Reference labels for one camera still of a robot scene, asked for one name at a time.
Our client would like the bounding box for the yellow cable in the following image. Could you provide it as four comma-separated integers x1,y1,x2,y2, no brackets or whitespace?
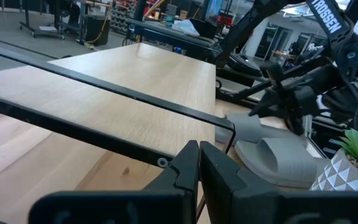
87,6,113,50

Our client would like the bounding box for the black rolling cart frame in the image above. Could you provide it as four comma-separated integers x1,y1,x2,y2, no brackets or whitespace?
19,0,67,40

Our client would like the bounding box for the parts bin rack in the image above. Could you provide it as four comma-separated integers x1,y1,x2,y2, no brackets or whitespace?
109,0,138,34

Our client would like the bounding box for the grey rubber slide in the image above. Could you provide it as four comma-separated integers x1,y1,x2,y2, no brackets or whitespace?
215,112,307,147
234,138,331,190

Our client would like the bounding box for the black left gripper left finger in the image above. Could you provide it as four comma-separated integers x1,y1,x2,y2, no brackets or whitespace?
29,139,201,224

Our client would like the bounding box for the white crumpled cloth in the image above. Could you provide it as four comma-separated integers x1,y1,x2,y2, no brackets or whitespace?
172,19,201,37

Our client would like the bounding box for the black box cabinet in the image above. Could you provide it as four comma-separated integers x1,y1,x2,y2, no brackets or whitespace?
84,15,111,47

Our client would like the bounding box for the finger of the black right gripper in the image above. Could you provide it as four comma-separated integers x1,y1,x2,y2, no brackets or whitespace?
249,88,281,118
286,115,306,136

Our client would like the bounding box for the black round pole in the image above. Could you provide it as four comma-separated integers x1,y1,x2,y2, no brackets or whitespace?
133,0,148,35

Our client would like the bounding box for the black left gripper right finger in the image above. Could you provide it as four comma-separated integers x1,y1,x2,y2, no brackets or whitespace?
200,141,358,224

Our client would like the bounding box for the white grey triangle plant pot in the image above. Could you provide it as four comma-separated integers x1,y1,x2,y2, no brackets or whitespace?
309,148,358,192

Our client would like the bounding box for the grey top workstation desk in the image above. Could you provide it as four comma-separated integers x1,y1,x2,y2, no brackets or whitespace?
125,17,220,62

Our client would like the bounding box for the wooden shelf black metal frame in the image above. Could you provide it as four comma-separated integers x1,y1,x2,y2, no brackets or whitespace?
0,40,237,170

